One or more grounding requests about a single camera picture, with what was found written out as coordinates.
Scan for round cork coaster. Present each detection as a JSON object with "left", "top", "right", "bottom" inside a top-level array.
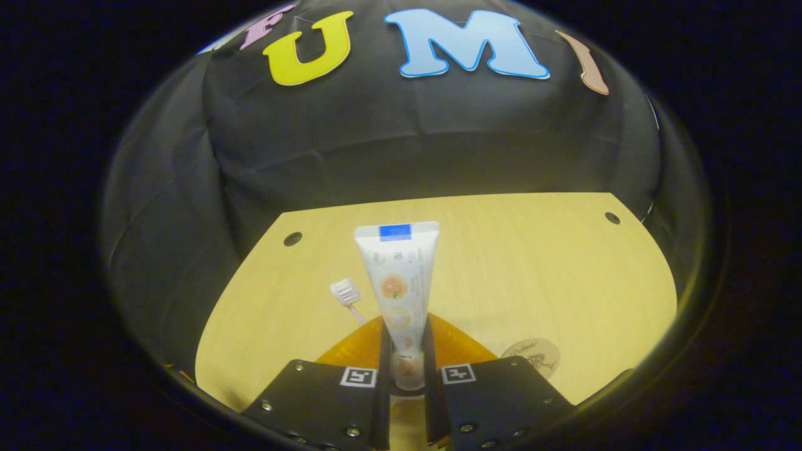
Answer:
[{"left": 501, "top": 338, "right": 561, "bottom": 380}]

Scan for white toothpaste tube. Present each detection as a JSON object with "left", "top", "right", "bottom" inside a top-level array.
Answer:
[{"left": 354, "top": 221, "right": 440, "bottom": 392}]

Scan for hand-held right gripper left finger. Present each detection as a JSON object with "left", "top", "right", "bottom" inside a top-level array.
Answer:
[{"left": 241, "top": 313, "right": 392, "bottom": 450}]

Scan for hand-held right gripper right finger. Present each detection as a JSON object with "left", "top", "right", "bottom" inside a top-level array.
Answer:
[{"left": 423, "top": 313, "right": 576, "bottom": 450}]

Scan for white toothbrush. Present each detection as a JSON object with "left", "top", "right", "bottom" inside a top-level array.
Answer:
[{"left": 330, "top": 279, "right": 368, "bottom": 325}]

